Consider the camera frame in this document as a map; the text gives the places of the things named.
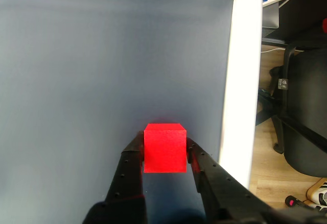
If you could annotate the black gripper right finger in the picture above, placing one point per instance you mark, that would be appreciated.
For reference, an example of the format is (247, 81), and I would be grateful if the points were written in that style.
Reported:
(222, 196)

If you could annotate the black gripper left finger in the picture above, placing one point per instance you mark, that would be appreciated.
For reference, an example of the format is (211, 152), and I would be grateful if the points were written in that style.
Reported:
(125, 183)

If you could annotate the red cube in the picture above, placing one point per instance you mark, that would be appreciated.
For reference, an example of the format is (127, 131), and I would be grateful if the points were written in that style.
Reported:
(164, 150)

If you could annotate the grey metal box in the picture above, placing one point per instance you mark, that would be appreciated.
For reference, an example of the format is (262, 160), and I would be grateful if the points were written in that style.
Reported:
(270, 16)

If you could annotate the black tool with pink spot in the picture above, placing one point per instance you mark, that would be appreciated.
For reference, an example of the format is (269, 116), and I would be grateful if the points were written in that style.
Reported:
(296, 202)

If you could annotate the white and black shoe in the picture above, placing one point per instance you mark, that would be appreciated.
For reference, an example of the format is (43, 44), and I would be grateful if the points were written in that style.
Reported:
(320, 196)

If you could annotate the dark blue-grey mat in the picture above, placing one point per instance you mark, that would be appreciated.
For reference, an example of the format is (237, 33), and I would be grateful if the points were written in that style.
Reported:
(89, 68)

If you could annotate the black office chair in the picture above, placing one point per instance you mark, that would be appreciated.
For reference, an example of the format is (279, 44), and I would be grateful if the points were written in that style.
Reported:
(306, 106)

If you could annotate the white table rail frame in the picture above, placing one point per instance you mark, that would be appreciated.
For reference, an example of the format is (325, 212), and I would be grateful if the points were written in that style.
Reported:
(242, 81)

